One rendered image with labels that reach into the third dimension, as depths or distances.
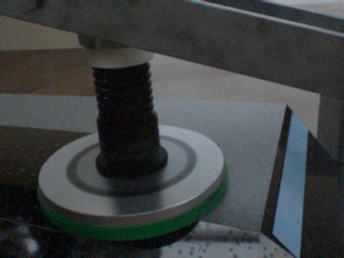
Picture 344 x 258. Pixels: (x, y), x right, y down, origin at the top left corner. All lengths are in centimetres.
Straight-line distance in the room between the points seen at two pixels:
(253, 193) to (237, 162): 7
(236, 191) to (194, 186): 6
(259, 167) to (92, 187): 20
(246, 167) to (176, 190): 12
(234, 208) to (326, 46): 19
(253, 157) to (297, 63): 21
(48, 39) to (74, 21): 559
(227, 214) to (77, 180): 16
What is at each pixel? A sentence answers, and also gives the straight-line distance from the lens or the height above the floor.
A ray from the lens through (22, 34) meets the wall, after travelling 612.
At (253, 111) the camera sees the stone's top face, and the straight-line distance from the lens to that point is 67.
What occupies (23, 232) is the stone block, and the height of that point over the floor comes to 83.
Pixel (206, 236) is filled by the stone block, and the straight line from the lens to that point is 41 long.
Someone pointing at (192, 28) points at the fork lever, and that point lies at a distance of 34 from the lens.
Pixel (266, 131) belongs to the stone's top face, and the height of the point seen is 87.
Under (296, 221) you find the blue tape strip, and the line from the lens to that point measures 47.
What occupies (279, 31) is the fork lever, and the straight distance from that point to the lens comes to 34.
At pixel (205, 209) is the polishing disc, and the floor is 87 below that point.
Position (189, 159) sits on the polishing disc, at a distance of 47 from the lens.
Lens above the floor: 111
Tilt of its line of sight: 23 degrees down
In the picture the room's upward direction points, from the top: 4 degrees counter-clockwise
